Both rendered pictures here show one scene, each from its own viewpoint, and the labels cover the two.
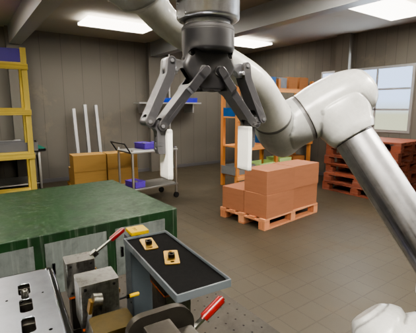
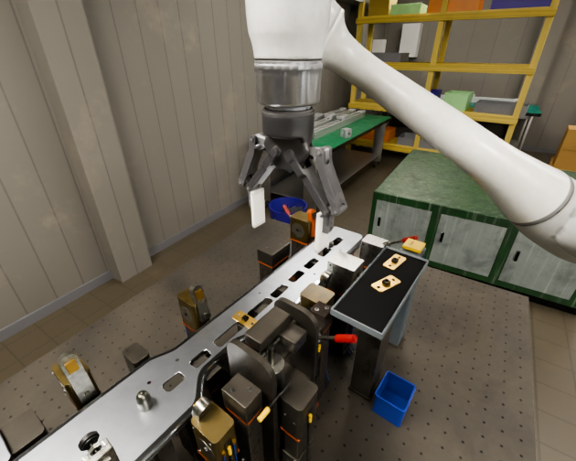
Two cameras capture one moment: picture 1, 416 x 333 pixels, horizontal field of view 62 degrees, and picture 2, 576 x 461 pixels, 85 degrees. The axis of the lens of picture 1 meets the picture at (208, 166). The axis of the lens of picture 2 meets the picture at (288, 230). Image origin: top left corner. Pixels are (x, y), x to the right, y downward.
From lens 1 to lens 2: 0.58 m
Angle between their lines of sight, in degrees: 66
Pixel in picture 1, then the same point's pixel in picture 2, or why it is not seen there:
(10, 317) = (311, 253)
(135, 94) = not seen: outside the picture
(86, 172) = not seen: outside the picture
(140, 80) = not seen: outside the picture
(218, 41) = (268, 130)
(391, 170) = not seen: outside the picture
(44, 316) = (322, 264)
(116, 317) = (321, 294)
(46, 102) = not seen: outside the picture
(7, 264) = (409, 216)
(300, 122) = not seen: outside the picture
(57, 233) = (456, 209)
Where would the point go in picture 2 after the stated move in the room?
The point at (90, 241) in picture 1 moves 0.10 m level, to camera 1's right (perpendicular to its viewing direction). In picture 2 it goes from (485, 230) to (497, 236)
